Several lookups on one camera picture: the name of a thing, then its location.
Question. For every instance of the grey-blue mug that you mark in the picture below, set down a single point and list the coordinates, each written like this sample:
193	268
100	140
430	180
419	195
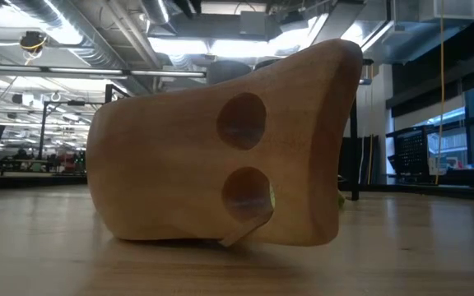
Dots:
229	72

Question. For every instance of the long ceiling light tube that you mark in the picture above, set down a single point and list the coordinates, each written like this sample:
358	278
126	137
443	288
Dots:
89	70

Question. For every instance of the black perforated cart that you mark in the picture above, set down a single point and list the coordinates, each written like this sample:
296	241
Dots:
410	154

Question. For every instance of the silver ceiling duct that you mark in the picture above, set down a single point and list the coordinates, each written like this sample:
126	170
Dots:
97	45

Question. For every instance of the black background gantry frame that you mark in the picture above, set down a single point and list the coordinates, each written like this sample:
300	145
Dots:
43	131

